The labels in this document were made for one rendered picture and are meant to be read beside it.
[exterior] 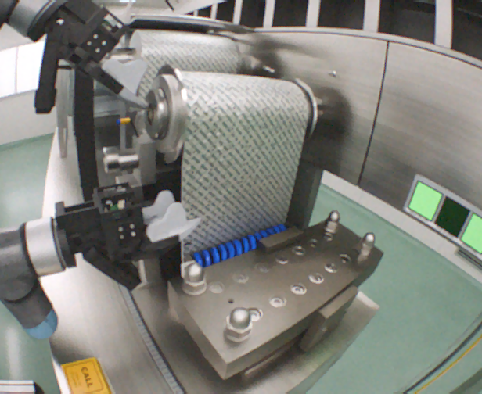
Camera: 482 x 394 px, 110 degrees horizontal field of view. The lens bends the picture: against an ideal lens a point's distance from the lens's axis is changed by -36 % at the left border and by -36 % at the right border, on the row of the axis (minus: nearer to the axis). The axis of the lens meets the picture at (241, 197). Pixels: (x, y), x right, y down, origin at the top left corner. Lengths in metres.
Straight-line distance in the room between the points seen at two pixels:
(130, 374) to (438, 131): 0.64
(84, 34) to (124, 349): 0.48
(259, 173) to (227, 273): 0.17
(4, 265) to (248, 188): 0.39
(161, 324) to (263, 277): 0.21
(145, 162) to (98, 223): 0.13
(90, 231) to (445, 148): 0.54
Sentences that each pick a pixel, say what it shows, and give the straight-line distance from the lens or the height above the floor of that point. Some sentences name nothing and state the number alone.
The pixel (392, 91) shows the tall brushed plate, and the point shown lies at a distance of 0.49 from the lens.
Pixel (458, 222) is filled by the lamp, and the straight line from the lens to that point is 0.47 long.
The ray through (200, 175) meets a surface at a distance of 0.37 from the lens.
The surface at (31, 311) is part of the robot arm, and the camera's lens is 0.41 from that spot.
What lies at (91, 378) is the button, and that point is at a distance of 0.45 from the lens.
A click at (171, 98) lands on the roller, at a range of 0.34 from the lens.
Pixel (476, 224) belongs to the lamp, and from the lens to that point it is 0.47.
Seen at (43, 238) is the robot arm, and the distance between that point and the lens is 0.33.
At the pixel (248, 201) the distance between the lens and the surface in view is 0.45.
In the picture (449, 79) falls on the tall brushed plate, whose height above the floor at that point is 1.40.
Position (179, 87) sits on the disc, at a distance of 0.33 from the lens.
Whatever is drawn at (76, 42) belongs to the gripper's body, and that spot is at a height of 1.36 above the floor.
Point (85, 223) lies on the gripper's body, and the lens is 0.33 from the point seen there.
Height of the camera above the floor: 1.32
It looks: 28 degrees down
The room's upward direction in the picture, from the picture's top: 8 degrees clockwise
